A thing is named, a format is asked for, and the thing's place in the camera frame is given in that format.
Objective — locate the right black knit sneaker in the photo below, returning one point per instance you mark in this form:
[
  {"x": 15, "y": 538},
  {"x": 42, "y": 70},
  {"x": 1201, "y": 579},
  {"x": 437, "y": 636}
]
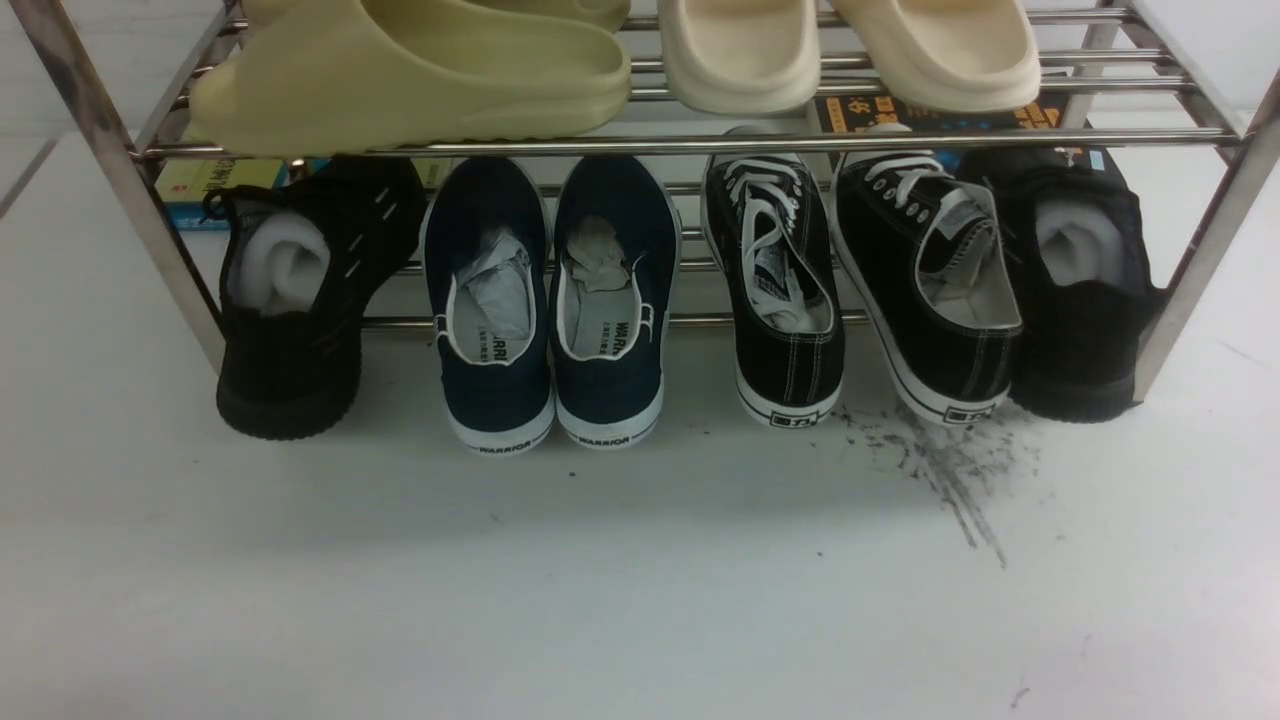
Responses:
[{"x": 1079, "y": 267}]

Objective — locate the cream slide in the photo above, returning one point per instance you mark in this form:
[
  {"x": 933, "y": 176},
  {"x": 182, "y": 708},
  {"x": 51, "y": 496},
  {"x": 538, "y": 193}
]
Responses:
[
  {"x": 960, "y": 56},
  {"x": 740, "y": 58}
]

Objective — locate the right navy slip-on shoe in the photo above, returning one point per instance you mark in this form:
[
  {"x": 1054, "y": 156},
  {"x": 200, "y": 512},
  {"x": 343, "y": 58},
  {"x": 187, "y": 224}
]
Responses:
[{"x": 617, "y": 241}]

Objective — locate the silver metal shoe rack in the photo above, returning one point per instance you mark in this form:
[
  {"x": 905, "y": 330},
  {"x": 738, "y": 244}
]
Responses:
[{"x": 1124, "y": 50}]

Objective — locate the left black knit sneaker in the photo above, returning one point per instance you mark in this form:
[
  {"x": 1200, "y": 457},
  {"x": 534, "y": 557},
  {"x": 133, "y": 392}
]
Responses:
[{"x": 302, "y": 263}]

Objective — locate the blue and yellow book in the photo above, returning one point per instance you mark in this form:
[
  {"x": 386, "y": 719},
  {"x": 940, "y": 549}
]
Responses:
[{"x": 182, "y": 185}]

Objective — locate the navy slip-on shoe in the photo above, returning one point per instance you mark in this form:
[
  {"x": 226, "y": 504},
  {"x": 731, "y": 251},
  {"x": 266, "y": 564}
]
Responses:
[
  {"x": 484, "y": 243},
  {"x": 617, "y": 241}
]

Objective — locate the black knit sneaker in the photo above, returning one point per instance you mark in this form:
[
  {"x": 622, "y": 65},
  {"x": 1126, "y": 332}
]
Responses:
[
  {"x": 302, "y": 263},
  {"x": 1079, "y": 267}
]

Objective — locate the black and orange book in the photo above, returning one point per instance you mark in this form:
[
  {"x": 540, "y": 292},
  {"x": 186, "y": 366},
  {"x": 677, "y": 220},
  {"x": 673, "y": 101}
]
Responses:
[{"x": 842, "y": 114}]

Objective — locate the olive green slide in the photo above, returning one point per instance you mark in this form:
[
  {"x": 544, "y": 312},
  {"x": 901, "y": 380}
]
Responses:
[
  {"x": 331, "y": 77},
  {"x": 609, "y": 15}
]

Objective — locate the left olive green slide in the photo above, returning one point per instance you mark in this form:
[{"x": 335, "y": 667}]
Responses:
[{"x": 331, "y": 77}]

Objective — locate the right olive green slide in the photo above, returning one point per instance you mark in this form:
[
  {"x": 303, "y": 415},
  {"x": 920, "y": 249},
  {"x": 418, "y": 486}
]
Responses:
[{"x": 609, "y": 15}]

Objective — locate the left navy slip-on shoe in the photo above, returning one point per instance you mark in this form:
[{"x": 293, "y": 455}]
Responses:
[{"x": 484, "y": 243}]

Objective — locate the black canvas sneaker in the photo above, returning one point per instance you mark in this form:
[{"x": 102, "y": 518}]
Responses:
[
  {"x": 924, "y": 249},
  {"x": 767, "y": 229}
]

